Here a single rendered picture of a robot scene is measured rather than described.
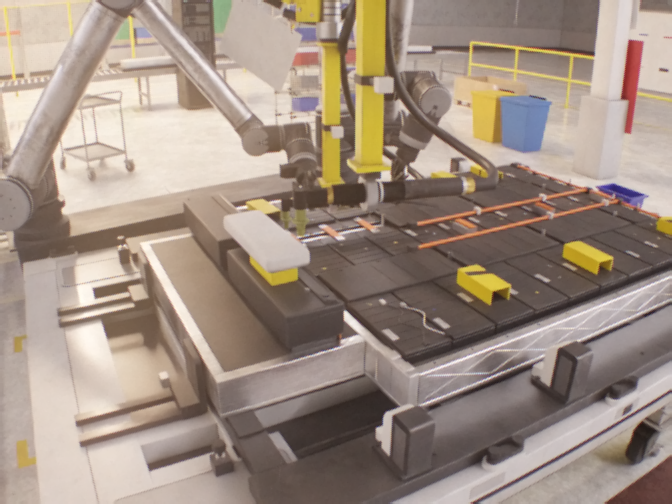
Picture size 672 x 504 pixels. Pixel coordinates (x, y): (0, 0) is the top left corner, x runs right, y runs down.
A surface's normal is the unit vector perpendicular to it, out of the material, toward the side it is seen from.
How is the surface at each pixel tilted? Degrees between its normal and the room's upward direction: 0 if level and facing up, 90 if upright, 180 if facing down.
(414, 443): 90
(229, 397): 90
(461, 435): 0
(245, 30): 90
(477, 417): 0
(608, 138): 90
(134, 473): 0
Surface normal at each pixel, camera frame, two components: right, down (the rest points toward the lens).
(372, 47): 0.24, 0.39
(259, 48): -0.57, 0.33
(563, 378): -0.88, 0.19
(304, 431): 0.00, -0.91
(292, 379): 0.47, 0.36
